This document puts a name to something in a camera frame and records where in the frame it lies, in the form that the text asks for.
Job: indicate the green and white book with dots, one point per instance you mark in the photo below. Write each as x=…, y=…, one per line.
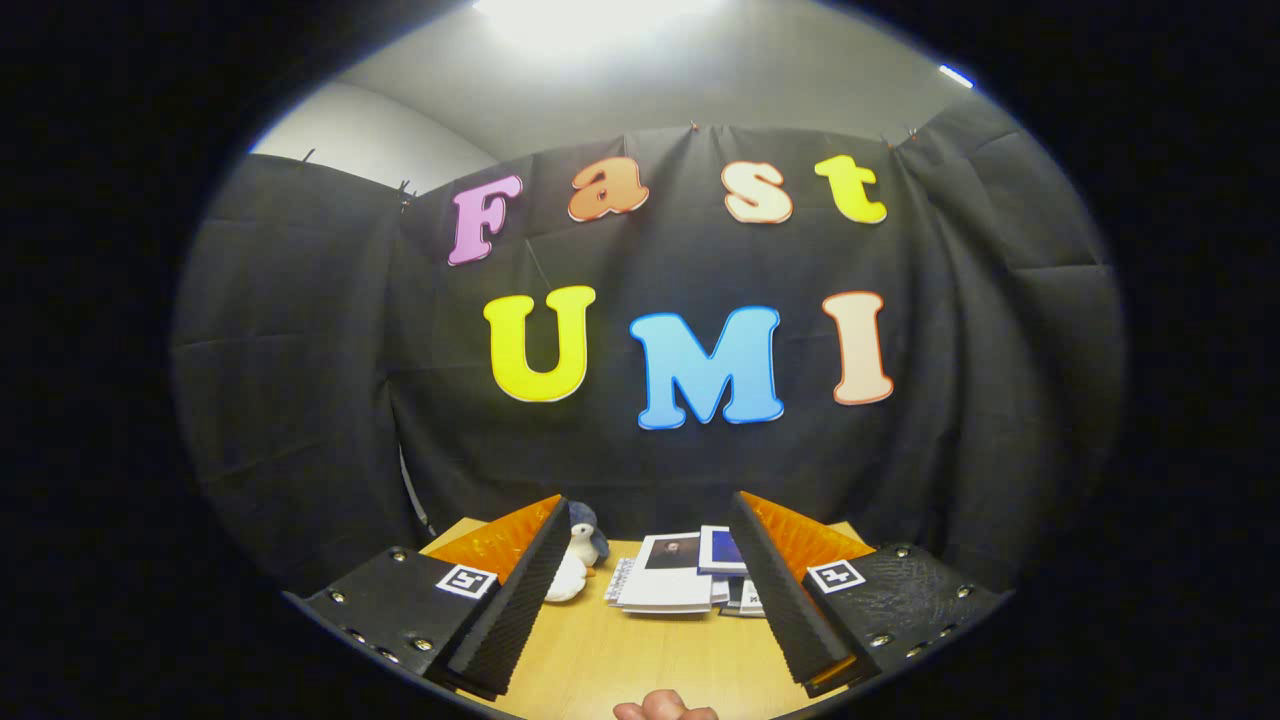
x=745, y=597

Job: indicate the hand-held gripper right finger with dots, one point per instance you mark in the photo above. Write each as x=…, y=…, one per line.
x=780, y=590

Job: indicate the blue cover book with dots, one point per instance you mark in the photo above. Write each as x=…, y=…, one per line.
x=722, y=550

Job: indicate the grey penguin plush toy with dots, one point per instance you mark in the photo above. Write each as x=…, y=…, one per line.
x=588, y=535

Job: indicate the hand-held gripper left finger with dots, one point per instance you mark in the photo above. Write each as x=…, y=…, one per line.
x=520, y=590

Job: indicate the grey patterned book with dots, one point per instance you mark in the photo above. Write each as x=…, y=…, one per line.
x=612, y=582

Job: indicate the white plush duck toy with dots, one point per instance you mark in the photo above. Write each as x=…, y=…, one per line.
x=565, y=582

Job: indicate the large ceiling light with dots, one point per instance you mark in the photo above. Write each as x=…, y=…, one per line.
x=590, y=20

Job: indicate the small ceiling light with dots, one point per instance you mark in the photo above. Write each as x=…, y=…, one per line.
x=955, y=75

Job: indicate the white portrait cover book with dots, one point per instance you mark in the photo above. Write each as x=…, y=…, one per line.
x=668, y=578

